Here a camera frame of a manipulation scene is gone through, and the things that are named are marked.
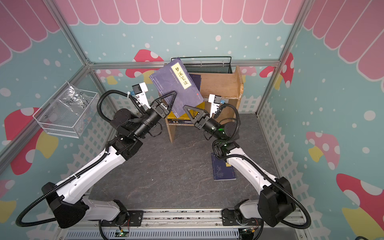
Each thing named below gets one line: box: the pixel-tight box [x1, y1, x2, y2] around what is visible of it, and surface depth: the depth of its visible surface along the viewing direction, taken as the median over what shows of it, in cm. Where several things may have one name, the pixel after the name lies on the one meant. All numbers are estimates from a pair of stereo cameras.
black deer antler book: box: [167, 119, 193, 124], surface depth 86 cm
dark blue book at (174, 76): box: [149, 57, 204, 118], surface depth 55 cm
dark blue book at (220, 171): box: [211, 152, 237, 181], surface depth 91 cm
